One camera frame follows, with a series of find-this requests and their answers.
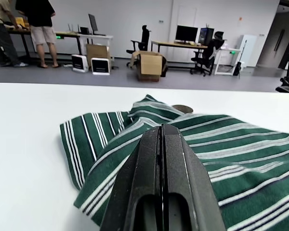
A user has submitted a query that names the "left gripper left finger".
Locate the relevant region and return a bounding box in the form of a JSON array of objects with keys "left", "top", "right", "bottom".
[{"left": 100, "top": 125, "right": 163, "bottom": 231}]

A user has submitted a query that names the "open cardboard box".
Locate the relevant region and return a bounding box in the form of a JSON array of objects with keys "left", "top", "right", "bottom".
[{"left": 131, "top": 51, "right": 169, "bottom": 83}]

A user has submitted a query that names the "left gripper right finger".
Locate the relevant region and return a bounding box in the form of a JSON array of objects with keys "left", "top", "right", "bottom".
[{"left": 162, "top": 124, "right": 226, "bottom": 231}]

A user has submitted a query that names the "black computer tower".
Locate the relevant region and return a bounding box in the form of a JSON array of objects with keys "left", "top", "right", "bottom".
[{"left": 199, "top": 26, "right": 215, "bottom": 46}]

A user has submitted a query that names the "green striped T-shirt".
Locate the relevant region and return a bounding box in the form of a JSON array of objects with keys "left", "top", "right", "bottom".
[{"left": 59, "top": 94, "right": 289, "bottom": 231}]

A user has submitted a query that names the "person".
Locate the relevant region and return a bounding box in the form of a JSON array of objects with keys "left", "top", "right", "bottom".
[
  {"left": 0, "top": 0, "right": 29, "bottom": 68},
  {"left": 15, "top": 0, "right": 61, "bottom": 69}
]

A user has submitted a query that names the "flat cardboard box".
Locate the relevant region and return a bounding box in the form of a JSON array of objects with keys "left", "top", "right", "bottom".
[{"left": 86, "top": 44, "right": 111, "bottom": 64}]

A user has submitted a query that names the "black computer monitor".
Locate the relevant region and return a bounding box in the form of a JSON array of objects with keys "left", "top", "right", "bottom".
[
  {"left": 88, "top": 13, "right": 106, "bottom": 37},
  {"left": 175, "top": 25, "right": 199, "bottom": 45}
]

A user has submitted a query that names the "white boxed appliance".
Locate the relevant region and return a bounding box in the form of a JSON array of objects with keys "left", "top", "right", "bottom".
[
  {"left": 90, "top": 57, "right": 111, "bottom": 76},
  {"left": 71, "top": 54, "right": 89, "bottom": 73}
]

